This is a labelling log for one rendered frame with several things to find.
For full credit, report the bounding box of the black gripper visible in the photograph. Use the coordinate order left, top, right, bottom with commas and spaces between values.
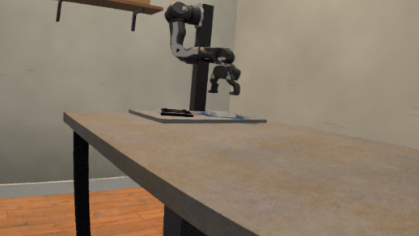
208, 63, 241, 95

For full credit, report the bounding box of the black rectangular panel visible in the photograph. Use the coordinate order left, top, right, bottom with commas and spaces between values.
160, 108, 193, 117

